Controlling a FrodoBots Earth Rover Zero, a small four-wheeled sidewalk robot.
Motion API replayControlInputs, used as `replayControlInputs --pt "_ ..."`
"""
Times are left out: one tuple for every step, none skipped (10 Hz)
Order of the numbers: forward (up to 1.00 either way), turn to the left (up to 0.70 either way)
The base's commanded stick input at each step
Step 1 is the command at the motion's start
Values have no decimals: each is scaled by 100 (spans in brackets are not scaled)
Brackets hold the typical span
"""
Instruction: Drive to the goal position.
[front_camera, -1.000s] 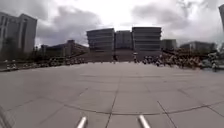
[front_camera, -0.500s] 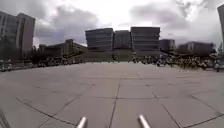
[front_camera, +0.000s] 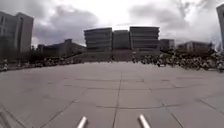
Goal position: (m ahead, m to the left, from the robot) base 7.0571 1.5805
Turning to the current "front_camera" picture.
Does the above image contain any tall grey building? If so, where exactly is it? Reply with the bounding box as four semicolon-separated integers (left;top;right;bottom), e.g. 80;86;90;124
0;10;35;54

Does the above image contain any low grey building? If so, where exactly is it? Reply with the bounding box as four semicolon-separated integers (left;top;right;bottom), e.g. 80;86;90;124
176;40;214;54

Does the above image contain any large tiered grey building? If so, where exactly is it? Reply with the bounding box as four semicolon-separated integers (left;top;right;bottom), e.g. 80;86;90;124
83;25;161;52

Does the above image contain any robot's own part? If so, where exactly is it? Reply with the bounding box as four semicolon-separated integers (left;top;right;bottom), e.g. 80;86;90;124
138;114;152;128
76;115;89;128

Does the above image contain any grey paved plaza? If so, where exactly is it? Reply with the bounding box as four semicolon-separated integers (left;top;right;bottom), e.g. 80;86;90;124
0;61;224;128

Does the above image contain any row of parked bicycles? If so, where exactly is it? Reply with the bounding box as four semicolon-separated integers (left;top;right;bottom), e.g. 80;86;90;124
131;51;224;74
0;56;84;72

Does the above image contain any low dark building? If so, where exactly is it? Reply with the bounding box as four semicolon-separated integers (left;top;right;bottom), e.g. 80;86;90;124
36;38;87;58

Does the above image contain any tall building edge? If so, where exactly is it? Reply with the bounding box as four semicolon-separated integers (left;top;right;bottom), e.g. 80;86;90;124
215;3;224;51

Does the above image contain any low grey wall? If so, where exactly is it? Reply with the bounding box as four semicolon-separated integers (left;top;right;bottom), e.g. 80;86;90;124
78;49;161;63

